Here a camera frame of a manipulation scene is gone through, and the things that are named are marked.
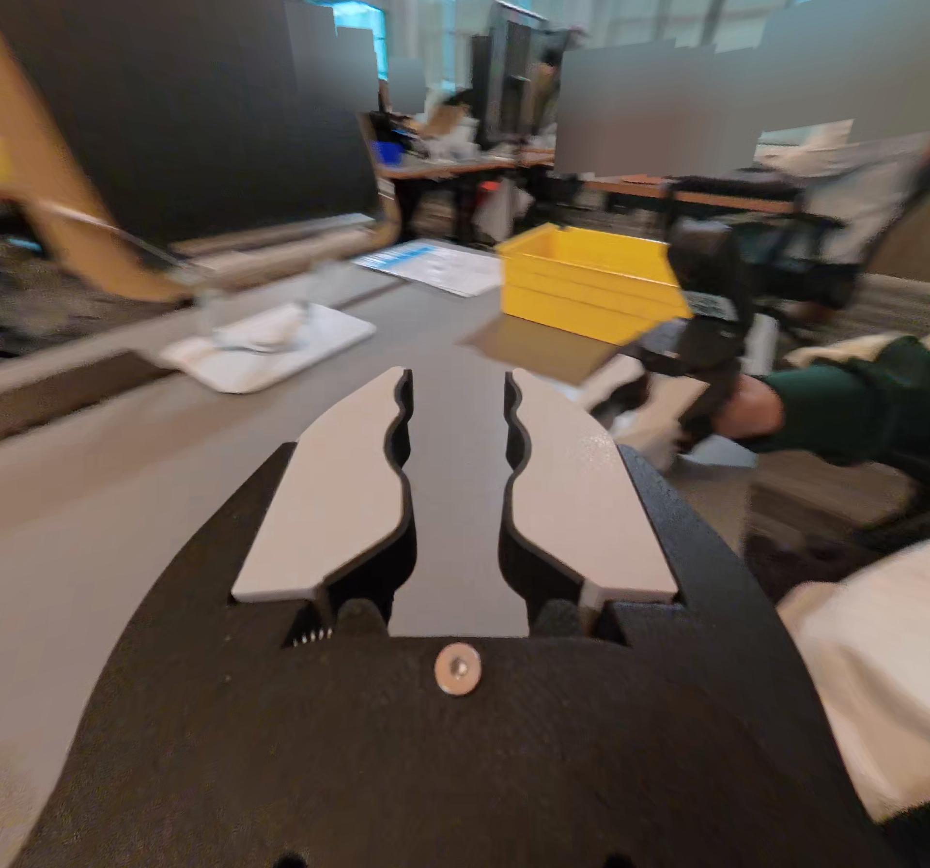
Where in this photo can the grey desk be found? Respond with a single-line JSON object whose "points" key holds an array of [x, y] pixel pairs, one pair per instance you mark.
{"points": [[145, 483]]}

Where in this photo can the person's right forearm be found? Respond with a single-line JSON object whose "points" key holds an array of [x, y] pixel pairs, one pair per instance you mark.
{"points": [[850, 410]]}

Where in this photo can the cream white shirt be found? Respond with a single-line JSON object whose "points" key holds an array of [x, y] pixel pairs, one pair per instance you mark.
{"points": [[864, 664]]}

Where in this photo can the yellow plastic bin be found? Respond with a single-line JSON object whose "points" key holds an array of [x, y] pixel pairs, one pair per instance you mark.
{"points": [[581, 287]]}

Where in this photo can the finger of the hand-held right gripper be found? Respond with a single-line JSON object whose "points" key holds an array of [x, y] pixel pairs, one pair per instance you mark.
{"points": [[661, 425], [617, 385]]}

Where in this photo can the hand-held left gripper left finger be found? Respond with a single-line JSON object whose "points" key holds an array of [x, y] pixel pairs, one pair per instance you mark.
{"points": [[327, 505]]}

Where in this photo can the person's right hand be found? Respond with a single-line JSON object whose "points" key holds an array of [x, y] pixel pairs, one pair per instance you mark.
{"points": [[752, 410]]}

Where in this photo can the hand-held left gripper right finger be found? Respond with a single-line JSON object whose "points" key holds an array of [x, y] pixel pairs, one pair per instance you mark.
{"points": [[588, 512]]}

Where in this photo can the black backpack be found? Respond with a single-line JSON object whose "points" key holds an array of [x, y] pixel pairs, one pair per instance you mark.
{"points": [[799, 258]]}

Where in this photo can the wooden background table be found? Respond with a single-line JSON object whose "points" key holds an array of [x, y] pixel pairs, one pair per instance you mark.
{"points": [[450, 169]]}

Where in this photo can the printed paper sheet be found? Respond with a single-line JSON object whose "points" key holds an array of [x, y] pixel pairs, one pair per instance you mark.
{"points": [[436, 268]]}

